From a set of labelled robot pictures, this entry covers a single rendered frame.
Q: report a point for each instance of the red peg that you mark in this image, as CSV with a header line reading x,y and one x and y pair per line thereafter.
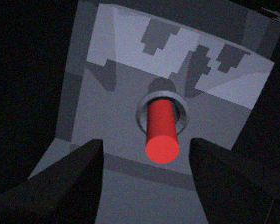
x,y
161,144

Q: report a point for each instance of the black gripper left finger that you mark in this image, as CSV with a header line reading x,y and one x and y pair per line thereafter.
x,y
67,192

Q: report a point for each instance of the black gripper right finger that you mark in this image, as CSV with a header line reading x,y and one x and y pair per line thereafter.
x,y
232,188

